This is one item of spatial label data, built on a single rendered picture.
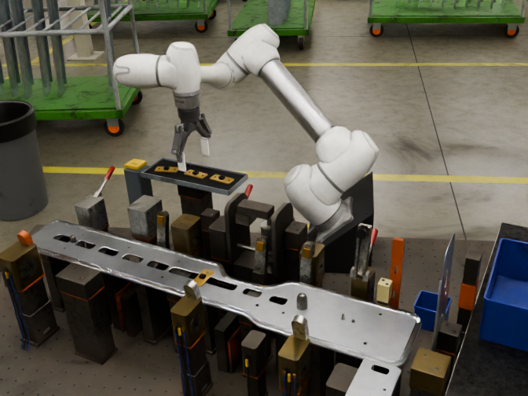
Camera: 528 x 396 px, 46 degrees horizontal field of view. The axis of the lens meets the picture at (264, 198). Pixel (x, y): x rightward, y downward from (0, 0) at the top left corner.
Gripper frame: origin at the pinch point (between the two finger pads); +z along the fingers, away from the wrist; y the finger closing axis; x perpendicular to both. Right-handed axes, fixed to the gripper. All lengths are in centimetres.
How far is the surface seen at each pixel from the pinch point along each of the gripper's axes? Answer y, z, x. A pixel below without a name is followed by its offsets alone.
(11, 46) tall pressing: -196, 50, -363
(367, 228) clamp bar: 12, 1, 71
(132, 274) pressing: 41.1, 21.7, 3.9
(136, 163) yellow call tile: 2.9, 5.8, -25.6
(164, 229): 21.1, 16.5, 1.4
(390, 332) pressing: 28, 22, 85
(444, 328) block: 28, 14, 99
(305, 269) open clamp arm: 16, 19, 53
